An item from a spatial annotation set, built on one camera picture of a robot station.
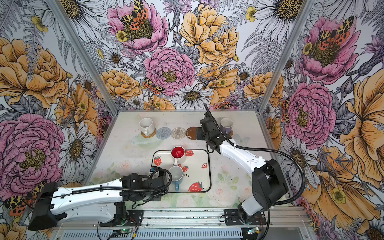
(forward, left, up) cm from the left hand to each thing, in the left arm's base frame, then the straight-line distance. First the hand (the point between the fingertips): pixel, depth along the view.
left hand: (155, 196), depth 74 cm
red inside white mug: (+26, -9, -4) cm, 28 cm away
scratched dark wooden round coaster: (+45, -17, -8) cm, 49 cm away
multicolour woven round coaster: (+44, -8, -7) cm, 45 cm away
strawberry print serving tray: (+21, -20, -9) cm, 31 cm away
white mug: (+46, +13, -1) cm, 48 cm away
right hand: (+31, -23, +9) cm, 40 cm away
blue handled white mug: (+11, -11, +2) cm, 15 cm away
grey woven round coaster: (+44, +2, -7) cm, 45 cm away
